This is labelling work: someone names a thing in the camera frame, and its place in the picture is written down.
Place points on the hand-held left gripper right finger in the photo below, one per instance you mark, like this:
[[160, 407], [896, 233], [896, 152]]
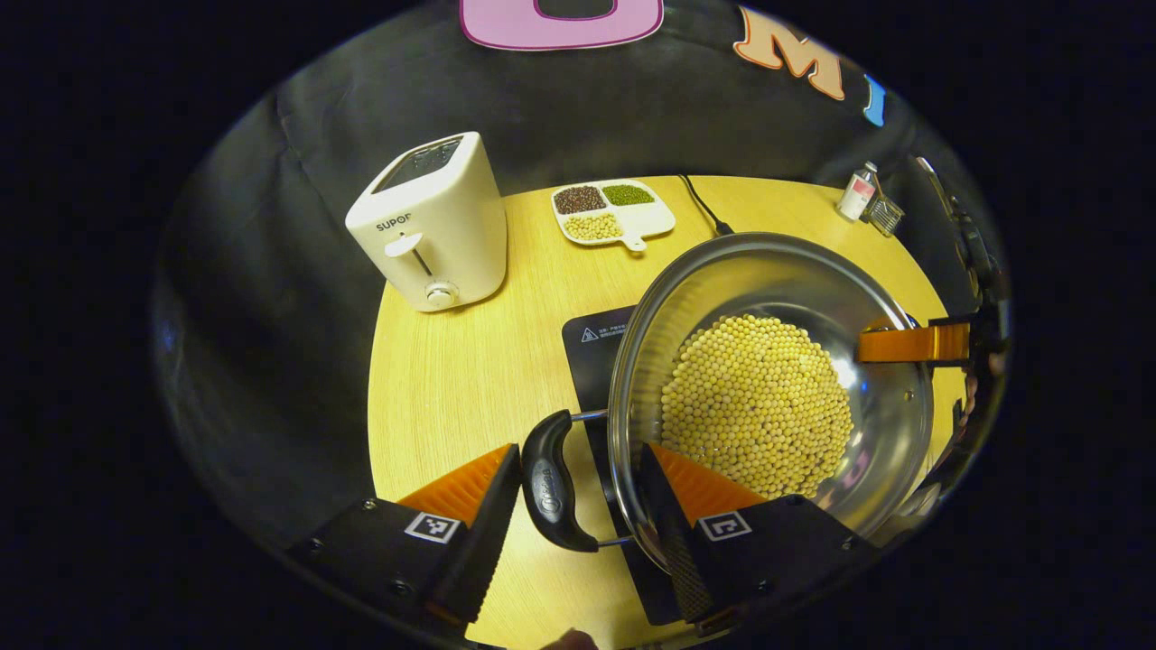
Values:
[[673, 533]]

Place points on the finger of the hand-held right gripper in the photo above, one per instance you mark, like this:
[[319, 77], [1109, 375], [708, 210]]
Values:
[[912, 344]]

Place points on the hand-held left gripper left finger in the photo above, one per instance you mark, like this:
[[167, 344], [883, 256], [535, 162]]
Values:
[[488, 533]]

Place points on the stainless steel pot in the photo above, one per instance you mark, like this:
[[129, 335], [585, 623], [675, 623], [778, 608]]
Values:
[[722, 280]]

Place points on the black induction cooktop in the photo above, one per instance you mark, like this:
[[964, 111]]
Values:
[[596, 348]]

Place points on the pile of yellow soybeans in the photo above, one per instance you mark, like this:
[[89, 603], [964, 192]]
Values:
[[759, 406]]

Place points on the small bottle with pink label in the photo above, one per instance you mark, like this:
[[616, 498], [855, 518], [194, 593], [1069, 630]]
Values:
[[856, 194]]

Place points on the white divided dish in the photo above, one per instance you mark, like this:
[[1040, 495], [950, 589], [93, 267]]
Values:
[[650, 221]]

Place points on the white toaster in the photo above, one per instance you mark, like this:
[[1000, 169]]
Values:
[[452, 235]]

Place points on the heap of pale beans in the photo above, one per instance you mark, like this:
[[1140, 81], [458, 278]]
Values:
[[593, 227]]

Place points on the heap of green beans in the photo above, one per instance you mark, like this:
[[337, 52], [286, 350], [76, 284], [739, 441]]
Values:
[[628, 194]]

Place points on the heap of brown beans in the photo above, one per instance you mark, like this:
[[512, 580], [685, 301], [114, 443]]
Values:
[[580, 199]]

